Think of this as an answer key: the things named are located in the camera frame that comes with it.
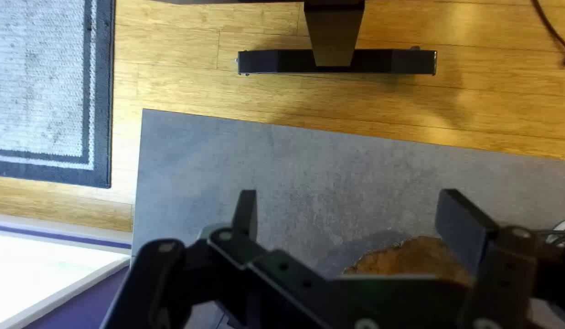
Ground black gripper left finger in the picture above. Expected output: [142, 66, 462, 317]
[100, 189, 332, 329]

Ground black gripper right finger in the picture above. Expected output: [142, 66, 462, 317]
[435, 189, 565, 329]

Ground natural-edge wooden tray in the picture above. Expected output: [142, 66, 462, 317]
[341, 235, 479, 289]

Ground purple and white board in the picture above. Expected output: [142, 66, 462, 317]
[0, 214, 135, 329]

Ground grey table mat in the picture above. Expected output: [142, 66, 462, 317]
[129, 108, 565, 329]

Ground grey rug with blue border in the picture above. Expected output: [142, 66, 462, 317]
[0, 0, 117, 191]

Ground black T-shaped stand base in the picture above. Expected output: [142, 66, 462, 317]
[235, 0, 437, 79]

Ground thin black cable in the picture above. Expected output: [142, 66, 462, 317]
[530, 0, 565, 68]

